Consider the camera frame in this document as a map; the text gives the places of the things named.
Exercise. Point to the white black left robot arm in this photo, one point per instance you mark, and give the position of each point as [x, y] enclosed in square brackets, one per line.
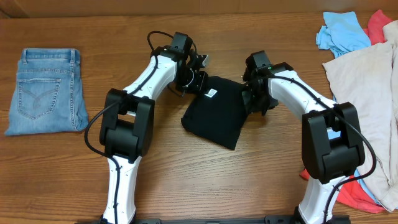
[127, 125]

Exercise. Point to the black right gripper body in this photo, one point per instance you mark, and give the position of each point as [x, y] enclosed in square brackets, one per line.
[259, 101]

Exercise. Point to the beige pink shirt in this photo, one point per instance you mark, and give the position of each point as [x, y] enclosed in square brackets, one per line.
[367, 78]

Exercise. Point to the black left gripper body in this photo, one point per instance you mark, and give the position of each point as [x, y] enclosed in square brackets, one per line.
[190, 81]

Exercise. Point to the folded blue denim jeans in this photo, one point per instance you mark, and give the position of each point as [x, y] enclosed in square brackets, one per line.
[49, 93]

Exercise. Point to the red shirt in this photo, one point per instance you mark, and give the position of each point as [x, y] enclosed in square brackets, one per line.
[354, 193]

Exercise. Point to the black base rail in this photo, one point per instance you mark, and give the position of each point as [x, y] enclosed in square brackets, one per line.
[236, 221]

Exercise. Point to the light blue shirt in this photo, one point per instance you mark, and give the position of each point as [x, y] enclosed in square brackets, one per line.
[342, 34]

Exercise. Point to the black t-shirt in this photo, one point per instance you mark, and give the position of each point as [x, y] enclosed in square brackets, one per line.
[218, 114]

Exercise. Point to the brown cardboard back wall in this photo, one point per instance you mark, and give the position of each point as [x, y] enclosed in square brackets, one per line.
[84, 8]

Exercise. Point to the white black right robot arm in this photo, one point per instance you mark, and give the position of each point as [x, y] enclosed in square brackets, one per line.
[332, 147]

